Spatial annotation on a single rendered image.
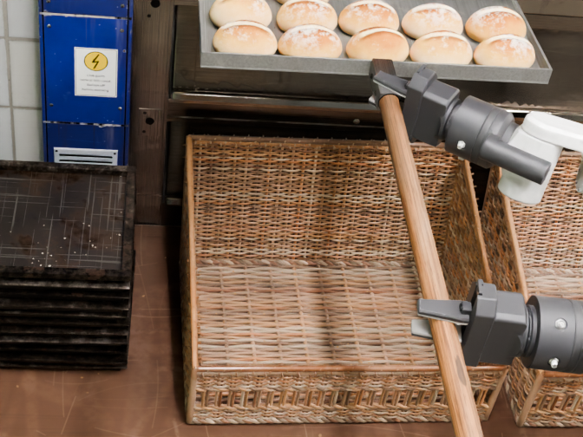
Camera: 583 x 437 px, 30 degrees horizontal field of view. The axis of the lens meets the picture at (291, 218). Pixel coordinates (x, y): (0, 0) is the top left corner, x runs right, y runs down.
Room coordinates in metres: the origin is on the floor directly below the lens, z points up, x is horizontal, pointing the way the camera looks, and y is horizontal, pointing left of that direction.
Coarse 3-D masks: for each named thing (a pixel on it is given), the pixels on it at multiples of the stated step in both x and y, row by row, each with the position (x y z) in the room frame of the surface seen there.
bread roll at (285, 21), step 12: (300, 0) 1.50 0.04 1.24; (312, 0) 1.50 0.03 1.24; (288, 12) 1.48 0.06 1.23; (300, 12) 1.48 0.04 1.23; (312, 12) 1.48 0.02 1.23; (324, 12) 1.49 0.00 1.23; (288, 24) 1.47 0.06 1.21; (300, 24) 1.47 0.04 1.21; (324, 24) 1.48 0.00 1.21; (336, 24) 1.50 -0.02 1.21
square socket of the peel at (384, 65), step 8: (376, 64) 1.39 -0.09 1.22; (384, 64) 1.39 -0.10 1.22; (392, 64) 1.39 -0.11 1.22; (376, 72) 1.37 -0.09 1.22; (384, 72) 1.37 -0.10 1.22; (392, 72) 1.37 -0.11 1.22; (376, 88) 1.34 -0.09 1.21; (384, 88) 1.33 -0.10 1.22; (376, 96) 1.33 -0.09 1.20; (400, 96) 1.32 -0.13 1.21; (376, 104) 1.32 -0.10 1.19
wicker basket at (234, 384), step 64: (192, 192) 1.48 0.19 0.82; (256, 192) 1.60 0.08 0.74; (384, 192) 1.66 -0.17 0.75; (448, 192) 1.69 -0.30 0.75; (192, 256) 1.35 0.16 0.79; (320, 256) 1.59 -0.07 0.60; (384, 256) 1.62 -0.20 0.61; (448, 256) 1.62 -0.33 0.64; (192, 320) 1.23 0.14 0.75; (256, 320) 1.41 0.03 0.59; (320, 320) 1.43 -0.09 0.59; (384, 320) 1.46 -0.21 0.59; (192, 384) 1.14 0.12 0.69; (256, 384) 1.17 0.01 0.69; (320, 384) 1.20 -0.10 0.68; (384, 384) 1.22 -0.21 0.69
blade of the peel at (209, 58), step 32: (352, 0) 1.61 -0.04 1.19; (384, 0) 1.63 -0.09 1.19; (416, 0) 1.64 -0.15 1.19; (448, 0) 1.66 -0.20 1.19; (480, 0) 1.68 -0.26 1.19; (512, 0) 1.69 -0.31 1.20; (224, 64) 1.36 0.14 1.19; (256, 64) 1.37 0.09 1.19; (288, 64) 1.38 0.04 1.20; (320, 64) 1.39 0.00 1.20; (352, 64) 1.40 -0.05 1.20; (416, 64) 1.42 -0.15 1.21; (448, 64) 1.43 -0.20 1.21; (544, 64) 1.49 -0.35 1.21
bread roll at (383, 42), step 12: (360, 36) 1.44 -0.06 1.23; (372, 36) 1.43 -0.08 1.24; (384, 36) 1.44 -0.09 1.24; (396, 36) 1.45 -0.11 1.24; (348, 48) 1.43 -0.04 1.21; (360, 48) 1.42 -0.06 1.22; (372, 48) 1.42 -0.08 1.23; (384, 48) 1.43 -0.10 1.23; (396, 48) 1.43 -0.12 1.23; (408, 48) 1.45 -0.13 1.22; (396, 60) 1.43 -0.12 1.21
